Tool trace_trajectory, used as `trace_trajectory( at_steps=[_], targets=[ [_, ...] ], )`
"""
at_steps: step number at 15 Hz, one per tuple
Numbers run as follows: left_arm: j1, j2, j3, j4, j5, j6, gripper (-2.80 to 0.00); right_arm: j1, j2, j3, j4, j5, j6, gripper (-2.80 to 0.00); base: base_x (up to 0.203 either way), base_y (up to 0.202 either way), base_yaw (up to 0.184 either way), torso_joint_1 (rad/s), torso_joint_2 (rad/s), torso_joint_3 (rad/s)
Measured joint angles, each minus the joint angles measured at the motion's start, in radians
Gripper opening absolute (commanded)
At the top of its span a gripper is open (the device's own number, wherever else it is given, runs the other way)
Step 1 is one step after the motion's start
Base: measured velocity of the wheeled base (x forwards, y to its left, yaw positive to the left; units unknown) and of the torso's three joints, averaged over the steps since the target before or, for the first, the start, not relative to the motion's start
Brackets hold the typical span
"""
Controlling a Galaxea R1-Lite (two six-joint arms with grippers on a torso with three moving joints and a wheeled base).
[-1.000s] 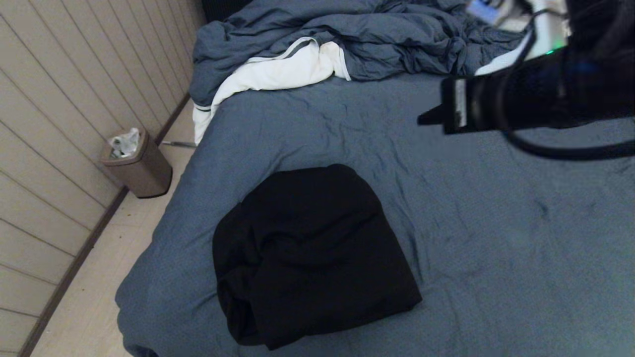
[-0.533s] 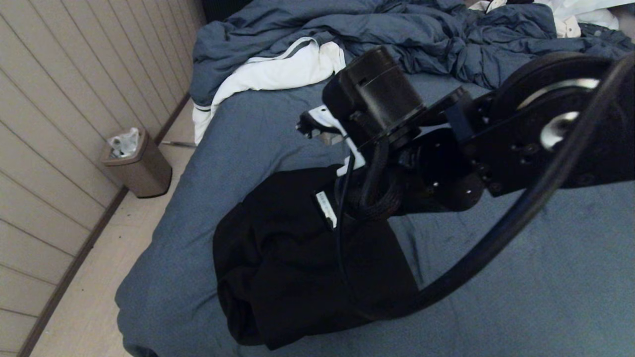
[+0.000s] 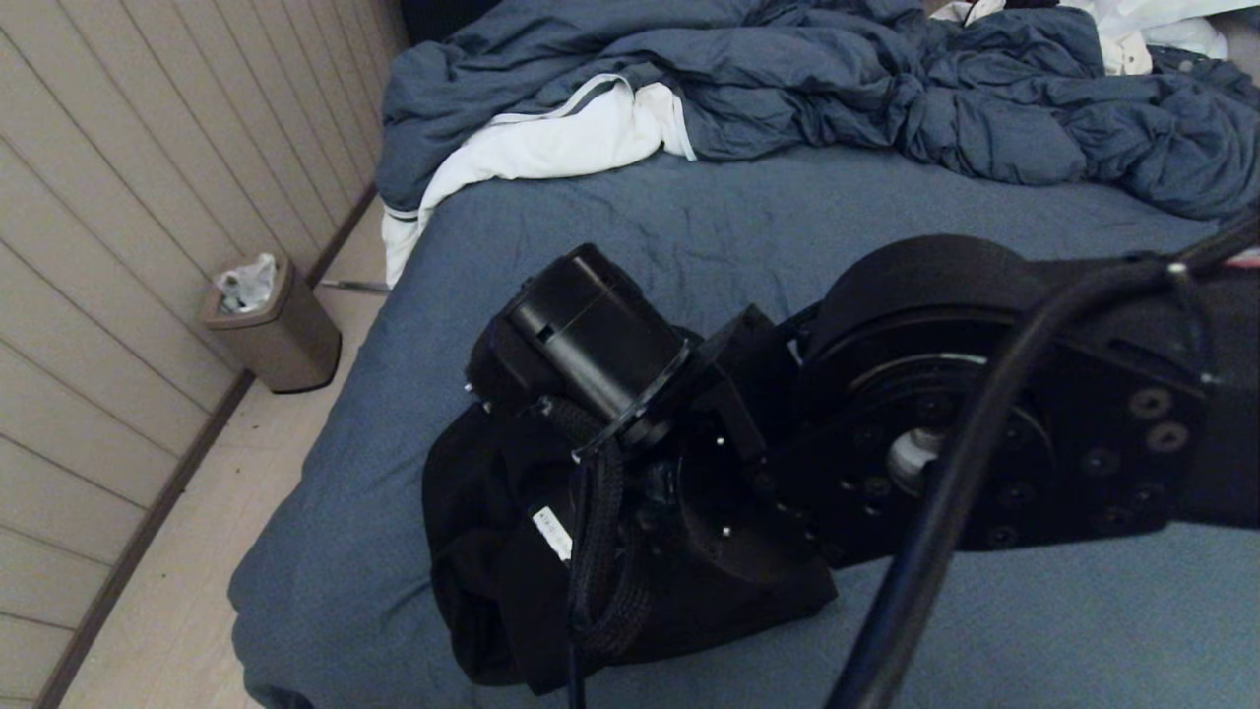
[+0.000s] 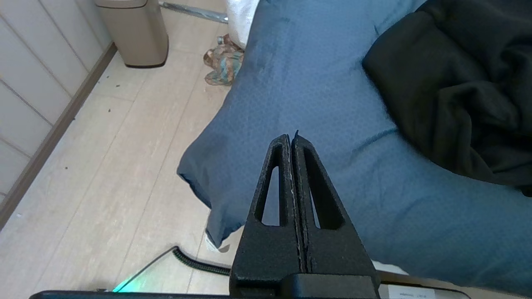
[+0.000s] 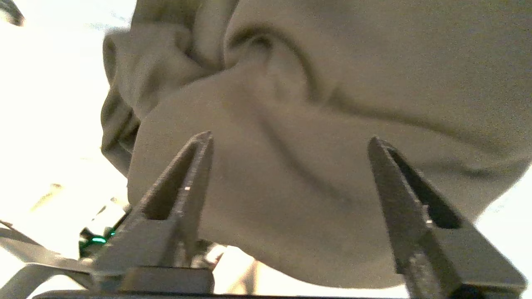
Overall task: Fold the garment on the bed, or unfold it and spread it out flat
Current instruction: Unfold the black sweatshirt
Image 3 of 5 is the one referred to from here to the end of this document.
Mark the black zip hoodie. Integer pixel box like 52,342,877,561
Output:
421,399,840,695

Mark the blue bed sheet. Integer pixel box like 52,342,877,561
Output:
226,143,1260,709

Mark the crumpled blue duvet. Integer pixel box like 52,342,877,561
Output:
377,0,1260,220

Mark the beige trash bin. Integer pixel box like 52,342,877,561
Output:
200,254,343,393

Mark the dark headboard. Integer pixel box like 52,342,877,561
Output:
399,0,503,45

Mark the white plastic bin bag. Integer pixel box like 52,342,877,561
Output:
217,252,280,316

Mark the cream crumpled garment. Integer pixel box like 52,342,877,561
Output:
930,0,1155,74

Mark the white pillow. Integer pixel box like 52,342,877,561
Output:
1068,0,1260,58

